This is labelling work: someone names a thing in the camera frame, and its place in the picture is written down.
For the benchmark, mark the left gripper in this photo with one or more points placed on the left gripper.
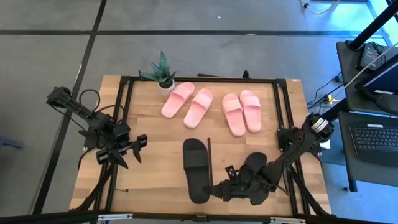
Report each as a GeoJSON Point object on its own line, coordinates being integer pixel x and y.
{"type": "Point", "coordinates": [119, 147]}

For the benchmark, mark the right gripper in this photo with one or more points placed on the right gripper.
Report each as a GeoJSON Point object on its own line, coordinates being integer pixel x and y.
{"type": "Point", "coordinates": [245, 189]}

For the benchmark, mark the wooden shelf black legs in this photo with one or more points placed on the wooden shelf black legs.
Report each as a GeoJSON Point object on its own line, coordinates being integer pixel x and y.
{"type": "Point", "coordinates": [149, 174]}

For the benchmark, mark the black rubber slide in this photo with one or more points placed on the black rubber slide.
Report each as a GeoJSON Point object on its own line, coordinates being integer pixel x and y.
{"type": "Point", "coordinates": [256, 161]}
{"type": "Point", "coordinates": [196, 168]}

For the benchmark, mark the pink rubber slide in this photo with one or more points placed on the pink rubber slide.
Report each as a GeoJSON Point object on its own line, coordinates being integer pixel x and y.
{"type": "Point", "coordinates": [251, 112]}
{"type": "Point", "coordinates": [177, 99]}
{"type": "Point", "coordinates": [199, 107]}
{"type": "Point", "coordinates": [233, 115]}

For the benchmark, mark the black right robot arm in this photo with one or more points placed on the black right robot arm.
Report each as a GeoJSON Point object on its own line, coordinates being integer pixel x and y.
{"type": "Point", "coordinates": [289, 155]}

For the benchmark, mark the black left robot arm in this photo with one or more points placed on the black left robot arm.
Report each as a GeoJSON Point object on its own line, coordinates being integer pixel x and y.
{"type": "Point", "coordinates": [93, 121]}

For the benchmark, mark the potted snake plant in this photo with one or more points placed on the potted snake plant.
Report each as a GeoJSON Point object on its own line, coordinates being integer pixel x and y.
{"type": "Point", "coordinates": [163, 74]}

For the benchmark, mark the white paper sheet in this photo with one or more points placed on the white paper sheet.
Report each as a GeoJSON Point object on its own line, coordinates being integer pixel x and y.
{"type": "Point", "coordinates": [325, 144]}

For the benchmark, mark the small black clamp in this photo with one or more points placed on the small black clamp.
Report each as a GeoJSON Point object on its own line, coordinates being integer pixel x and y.
{"type": "Point", "coordinates": [246, 75]}

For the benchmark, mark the grey-blue floor object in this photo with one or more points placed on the grey-blue floor object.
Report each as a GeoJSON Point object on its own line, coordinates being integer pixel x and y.
{"type": "Point", "coordinates": [11, 143]}

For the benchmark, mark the black laptop desk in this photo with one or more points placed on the black laptop desk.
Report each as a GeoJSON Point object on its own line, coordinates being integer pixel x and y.
{"type": "Point", "coordinates": [343, 149]}

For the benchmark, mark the black diagonal beam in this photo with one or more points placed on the black diagonal beam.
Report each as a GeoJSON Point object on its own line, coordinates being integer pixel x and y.
{"type": "Point", "coordinates": [337, 109]}
{"type": "Point", "coordinates": [373, 26]}

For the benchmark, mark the yellow plug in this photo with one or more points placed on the yellow plug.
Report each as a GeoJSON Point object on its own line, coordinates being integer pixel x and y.
{"type": "Point", "coordinates": [332, 100]}

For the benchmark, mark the black laptop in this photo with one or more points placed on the black laptop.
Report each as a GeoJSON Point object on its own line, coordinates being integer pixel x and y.
{"type": "Point", "coordinates": [373, 140]}

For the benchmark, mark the black equipment cart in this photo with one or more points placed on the black equipment cart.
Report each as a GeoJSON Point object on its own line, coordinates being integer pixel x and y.
{"type": "Point", "coordinates": [345, 62]}

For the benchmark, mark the thin white rod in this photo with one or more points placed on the thin white rod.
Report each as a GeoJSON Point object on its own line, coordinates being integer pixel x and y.
{"type": "Point", "coordinates": [370, 67]}

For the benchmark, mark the dark monitor screen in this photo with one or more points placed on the dark monitor screen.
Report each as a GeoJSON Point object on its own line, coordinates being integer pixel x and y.
{"type": "Point", "coordinates": [385, 77]}

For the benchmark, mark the black power adapter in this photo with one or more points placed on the black power adapter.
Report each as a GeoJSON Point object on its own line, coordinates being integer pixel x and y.
{"type": "Point", "coordinates": [369, 56]}

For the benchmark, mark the silver frame bracket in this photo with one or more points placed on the silver frame bracket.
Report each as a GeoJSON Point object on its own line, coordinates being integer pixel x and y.
{"type": "Point", "coordinates": [287, 220]}
{"type": "Point", "coordinates": [115, 217]}

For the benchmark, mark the black table frame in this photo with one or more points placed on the black table frame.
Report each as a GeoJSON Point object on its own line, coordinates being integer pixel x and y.
{"type": "Point", "coordinates": [202, 79]}

